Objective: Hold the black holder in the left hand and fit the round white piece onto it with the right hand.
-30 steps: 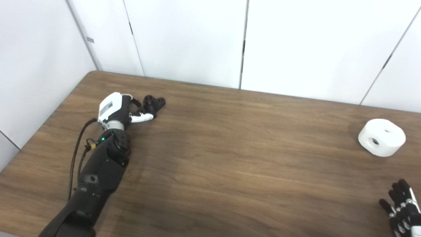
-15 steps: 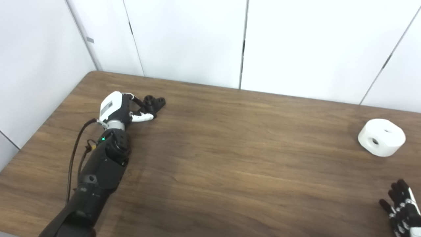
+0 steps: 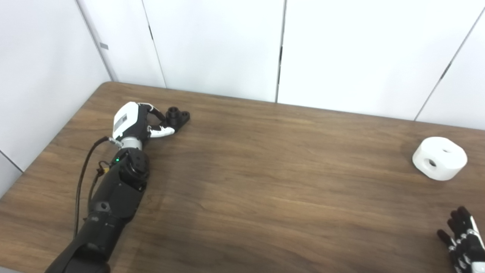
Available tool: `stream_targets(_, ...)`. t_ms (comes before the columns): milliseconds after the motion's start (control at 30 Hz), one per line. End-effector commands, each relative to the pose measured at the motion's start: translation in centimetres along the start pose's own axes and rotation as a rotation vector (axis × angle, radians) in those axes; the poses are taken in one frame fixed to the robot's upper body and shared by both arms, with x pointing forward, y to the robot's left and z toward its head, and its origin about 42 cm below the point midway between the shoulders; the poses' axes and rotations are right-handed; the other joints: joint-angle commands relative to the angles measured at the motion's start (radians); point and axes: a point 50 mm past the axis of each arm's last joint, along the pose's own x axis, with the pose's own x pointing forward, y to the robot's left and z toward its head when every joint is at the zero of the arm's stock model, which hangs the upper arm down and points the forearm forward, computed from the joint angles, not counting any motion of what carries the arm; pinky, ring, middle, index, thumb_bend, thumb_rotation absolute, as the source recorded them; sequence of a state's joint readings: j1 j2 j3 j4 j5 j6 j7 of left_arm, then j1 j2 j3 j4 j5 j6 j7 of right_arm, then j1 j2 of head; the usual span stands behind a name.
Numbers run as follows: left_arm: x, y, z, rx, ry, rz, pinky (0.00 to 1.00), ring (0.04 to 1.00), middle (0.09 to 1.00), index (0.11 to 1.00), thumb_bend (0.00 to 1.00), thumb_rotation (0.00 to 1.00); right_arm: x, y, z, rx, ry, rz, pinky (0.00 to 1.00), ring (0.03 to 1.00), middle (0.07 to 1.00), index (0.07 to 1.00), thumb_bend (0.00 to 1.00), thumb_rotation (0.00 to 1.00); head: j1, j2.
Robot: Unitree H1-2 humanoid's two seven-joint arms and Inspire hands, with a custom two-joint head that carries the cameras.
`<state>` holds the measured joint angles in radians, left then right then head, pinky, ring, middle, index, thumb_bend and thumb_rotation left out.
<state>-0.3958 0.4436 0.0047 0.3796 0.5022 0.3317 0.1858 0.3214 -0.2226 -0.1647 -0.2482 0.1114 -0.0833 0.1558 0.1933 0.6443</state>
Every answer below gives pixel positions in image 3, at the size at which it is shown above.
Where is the round white piece with holes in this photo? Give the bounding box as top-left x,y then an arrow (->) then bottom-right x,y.
412,137 -> 468,181

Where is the thick black left wrist cable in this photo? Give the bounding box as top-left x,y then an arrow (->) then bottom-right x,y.
74,136 -> 122,240

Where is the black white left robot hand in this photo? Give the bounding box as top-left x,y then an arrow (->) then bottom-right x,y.
112,102 -> 176,141

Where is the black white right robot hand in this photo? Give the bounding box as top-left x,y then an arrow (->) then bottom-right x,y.
436,206 -> 485,273

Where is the thin left cable yellow connector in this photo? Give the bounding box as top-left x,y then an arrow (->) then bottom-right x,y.
88,161 -> 111,213

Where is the black flanged holder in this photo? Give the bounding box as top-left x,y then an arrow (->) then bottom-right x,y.
166,107 -> 191,132

